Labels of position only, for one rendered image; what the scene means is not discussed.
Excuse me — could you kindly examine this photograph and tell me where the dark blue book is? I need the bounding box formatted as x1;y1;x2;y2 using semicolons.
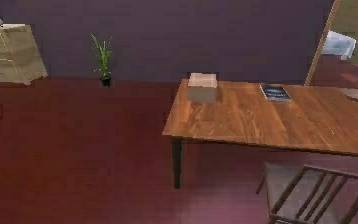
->
259;83;292;102

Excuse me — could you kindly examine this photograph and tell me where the brown flat book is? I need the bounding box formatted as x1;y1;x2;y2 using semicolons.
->
340;87;358;103

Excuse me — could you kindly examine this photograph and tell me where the dark wooden chair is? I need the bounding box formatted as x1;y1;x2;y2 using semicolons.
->
256;162;358;224

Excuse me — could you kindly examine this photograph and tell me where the green house plant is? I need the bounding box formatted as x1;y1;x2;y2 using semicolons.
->
90;33;115;88

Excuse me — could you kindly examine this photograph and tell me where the beige chest of drawers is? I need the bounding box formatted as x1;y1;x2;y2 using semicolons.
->
0;23;49;86

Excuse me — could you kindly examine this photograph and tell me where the white armchair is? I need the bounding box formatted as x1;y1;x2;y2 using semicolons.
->
321;30;357;61

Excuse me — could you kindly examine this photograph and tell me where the brown wooden table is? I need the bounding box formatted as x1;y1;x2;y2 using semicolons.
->
162;78;358;190

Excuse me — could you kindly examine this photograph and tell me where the brown cardboard box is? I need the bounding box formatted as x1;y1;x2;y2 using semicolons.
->
186;72;219;104

